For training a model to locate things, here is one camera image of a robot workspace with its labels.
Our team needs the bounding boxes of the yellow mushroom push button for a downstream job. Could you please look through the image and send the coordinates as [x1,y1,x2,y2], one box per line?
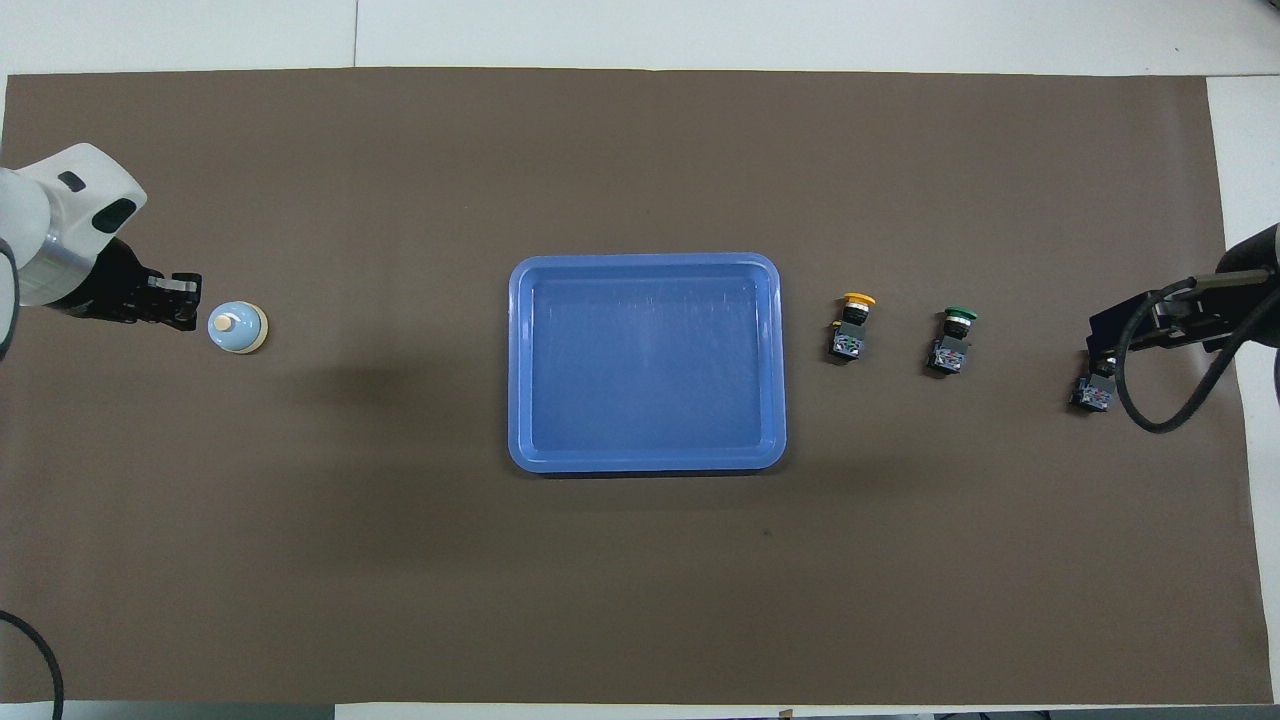
[828,292,878,365]

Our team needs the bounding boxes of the green mushroom push button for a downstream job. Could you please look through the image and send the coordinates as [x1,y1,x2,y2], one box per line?
[926,307,979,376]

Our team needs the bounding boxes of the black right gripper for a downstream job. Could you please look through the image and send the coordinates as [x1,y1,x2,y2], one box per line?
[1088,222,1280,353]

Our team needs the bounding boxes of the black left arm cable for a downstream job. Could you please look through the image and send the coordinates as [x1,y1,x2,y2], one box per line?
[0,238,66,720]

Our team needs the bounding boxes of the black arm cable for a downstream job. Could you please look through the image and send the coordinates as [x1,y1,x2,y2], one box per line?
[1115,272,1276,434]
[0,238,66,720]

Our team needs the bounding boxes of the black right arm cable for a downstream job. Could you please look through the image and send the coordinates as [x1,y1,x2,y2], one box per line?
[1115,272,1276,434]

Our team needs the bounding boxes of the red mushroom push button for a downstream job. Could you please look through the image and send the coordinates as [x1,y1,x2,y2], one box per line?
[1070,355,1118,413]

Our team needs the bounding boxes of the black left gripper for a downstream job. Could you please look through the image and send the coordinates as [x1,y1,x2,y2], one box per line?
[60,238,201,332]

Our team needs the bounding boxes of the blue plastic tray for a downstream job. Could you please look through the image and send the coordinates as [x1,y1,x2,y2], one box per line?
[507,252,788,474]

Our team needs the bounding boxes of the light blue call bell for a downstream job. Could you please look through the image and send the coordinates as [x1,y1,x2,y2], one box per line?
[207,300,269,356]

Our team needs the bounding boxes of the brown table mat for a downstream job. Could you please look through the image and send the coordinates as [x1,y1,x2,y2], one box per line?
[0,67,1259,706]

